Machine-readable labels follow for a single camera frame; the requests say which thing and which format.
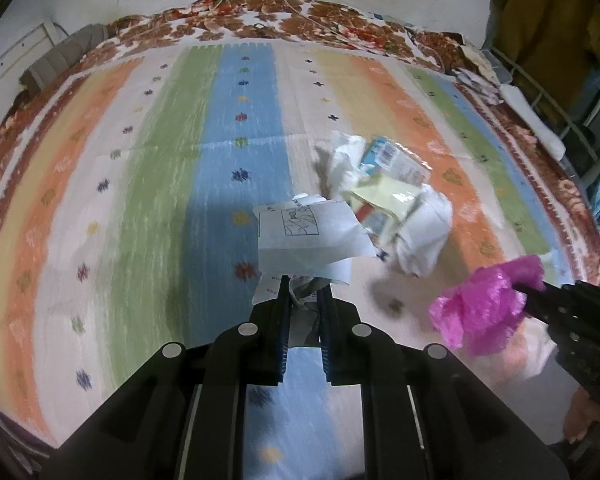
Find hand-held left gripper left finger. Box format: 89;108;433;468
40;275;288;480

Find pale yellow paper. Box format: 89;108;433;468
350;175;423;222

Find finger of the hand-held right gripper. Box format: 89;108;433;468
512;280;578;323

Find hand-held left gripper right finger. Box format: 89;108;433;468
320;285;567;480

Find yellow hanging garment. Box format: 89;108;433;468
487;0;600;91

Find striped bed sheet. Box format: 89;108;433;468
0;42;571;480

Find crumpled white paper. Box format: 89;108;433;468
380;185;453;277

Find pink plastic bag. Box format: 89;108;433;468
428;255;546;358

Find pile of scattered papers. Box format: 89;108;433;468
447;45;503;106

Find person's right hand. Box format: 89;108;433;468
564;390;600;443

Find metal bed rail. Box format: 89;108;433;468
485;45;600;186

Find brown floral blanket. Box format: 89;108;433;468
0;0;600;461

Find white wall panel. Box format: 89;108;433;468
0;22;61;106

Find white printed paper sheet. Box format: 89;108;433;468
252;192;376;348

